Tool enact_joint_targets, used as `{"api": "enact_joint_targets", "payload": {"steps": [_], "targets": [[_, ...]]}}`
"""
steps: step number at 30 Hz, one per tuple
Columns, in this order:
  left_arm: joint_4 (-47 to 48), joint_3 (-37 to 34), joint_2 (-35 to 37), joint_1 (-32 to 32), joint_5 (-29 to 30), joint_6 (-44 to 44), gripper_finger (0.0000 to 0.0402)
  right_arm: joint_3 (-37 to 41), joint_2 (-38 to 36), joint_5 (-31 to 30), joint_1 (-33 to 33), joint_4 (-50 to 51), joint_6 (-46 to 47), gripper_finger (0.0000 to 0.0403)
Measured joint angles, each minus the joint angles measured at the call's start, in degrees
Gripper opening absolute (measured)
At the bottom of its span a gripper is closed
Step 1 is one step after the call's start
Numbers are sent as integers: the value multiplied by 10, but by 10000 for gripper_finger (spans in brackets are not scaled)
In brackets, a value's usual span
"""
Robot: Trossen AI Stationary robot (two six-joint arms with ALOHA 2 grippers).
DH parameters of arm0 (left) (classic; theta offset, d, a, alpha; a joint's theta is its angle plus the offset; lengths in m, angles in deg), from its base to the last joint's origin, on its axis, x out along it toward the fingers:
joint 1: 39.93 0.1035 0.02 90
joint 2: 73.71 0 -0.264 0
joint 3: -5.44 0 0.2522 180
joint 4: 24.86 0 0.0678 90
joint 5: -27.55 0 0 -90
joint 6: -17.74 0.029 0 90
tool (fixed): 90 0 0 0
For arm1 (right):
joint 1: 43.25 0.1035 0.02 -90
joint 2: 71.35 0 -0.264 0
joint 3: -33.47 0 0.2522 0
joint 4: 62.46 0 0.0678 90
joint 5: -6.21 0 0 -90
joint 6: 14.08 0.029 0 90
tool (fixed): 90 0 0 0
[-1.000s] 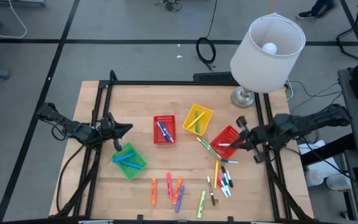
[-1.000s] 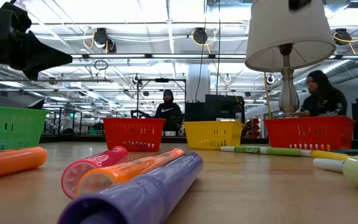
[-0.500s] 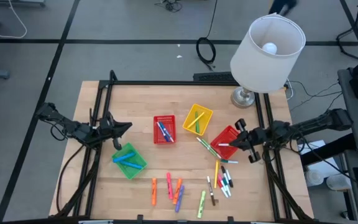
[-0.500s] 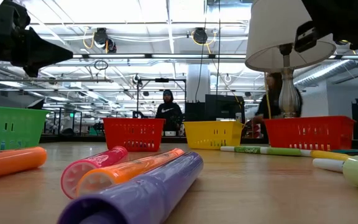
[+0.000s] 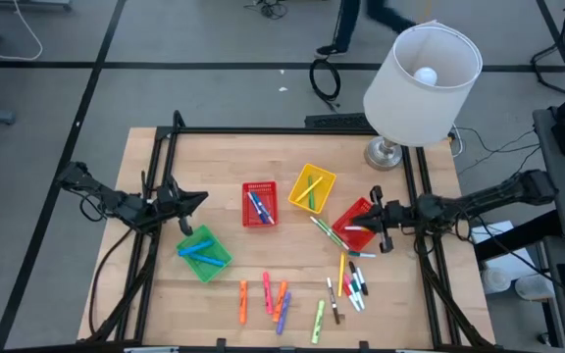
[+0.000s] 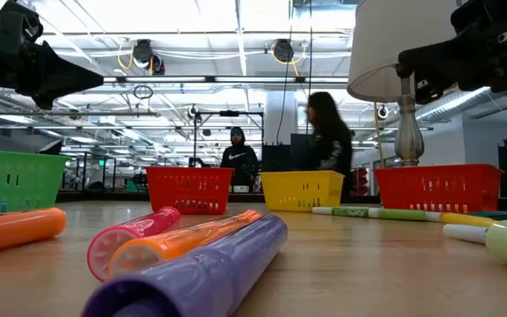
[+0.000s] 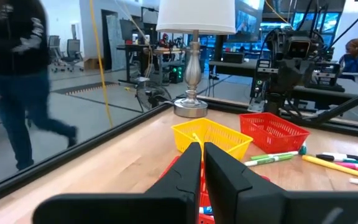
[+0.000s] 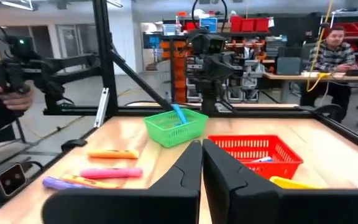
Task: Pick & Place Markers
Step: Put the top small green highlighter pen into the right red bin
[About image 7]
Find dark desk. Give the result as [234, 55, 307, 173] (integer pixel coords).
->
[116, 43, 204, 85]

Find yellow hanging cable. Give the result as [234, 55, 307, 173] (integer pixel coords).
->
[88, 0, 115, 129]

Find cardboard box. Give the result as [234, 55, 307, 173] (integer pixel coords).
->
[83, 57, 101, 71]

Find green Expo marker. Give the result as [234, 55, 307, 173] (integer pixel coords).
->
[250, 150, 300, 161]
[244, 154, 295, 168]

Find black computer with lights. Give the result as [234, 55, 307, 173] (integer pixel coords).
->
[168, 63, 185, 85]

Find office chair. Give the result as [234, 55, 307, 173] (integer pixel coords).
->
[61, 39, 84, 65]

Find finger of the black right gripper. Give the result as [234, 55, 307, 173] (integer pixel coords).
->
[273, 58, 294, 93]
[293, 58, 313, 93]

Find white shade table lamp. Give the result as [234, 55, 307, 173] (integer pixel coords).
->
[155, 0, 237, 119]

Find wall-mounted display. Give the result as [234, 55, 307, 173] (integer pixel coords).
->
[235, 9, 258, 43]

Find black marker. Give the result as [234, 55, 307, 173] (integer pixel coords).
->
[315, 151, 358, 162]

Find light blue Expo marker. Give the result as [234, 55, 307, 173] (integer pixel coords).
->
[199, 205, 214, 216]

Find red plastic basket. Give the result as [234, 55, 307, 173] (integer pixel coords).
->
[159, 154, 272, 224]
[239, 112, 311, 155]

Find pink Expo marker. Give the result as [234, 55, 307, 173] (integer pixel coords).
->
[334, 161, 358, 175]

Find black floor fan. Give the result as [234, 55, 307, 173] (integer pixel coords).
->
[134, 84, 174, 113]

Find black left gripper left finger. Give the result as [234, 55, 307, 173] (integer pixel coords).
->
[32, 142, 202, 224]

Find yellow plastic basket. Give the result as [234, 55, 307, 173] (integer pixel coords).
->
[170, 117, 254, 162]

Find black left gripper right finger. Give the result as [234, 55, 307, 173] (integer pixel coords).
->
[204, 142, 358, 224]

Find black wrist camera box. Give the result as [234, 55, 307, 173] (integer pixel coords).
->
[286, 35, 312, 60]

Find long black desk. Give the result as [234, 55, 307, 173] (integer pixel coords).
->
[208, 58, 358, 103]

